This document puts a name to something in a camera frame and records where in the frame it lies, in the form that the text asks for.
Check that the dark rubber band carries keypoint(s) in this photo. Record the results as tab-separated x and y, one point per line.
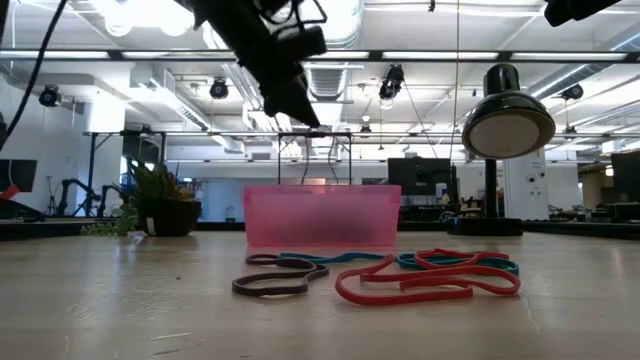
270	290

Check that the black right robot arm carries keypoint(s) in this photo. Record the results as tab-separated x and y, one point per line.
570	10

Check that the black background robot arm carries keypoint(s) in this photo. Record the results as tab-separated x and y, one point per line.
75	185

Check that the pink translucent plastic bin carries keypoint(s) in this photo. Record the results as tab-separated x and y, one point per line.
320	215

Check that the teal rubber band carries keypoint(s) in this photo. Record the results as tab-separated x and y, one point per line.
406	261
340	259

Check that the red rubber band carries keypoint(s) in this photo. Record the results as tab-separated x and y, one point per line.
400	300

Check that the black ceiling spotlight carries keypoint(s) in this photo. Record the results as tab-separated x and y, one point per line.
392	80
572	91
218	89
49	96

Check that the small white bottle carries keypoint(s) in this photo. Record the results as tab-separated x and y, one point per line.
230	214

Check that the black monitor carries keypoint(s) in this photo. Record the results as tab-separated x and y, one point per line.
627	175
420	175
17	175

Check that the small potted green plant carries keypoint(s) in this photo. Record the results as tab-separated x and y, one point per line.
165	215

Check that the black desk lamp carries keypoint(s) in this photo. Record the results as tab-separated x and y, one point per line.
507	125

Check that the white pillar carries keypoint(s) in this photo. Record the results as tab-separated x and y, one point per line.
525	185

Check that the red bar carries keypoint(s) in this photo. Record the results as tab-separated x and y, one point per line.
9	192

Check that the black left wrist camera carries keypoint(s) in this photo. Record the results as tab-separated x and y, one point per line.
300	44

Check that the black metal stand frame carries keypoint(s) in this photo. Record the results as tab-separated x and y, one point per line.
92	170

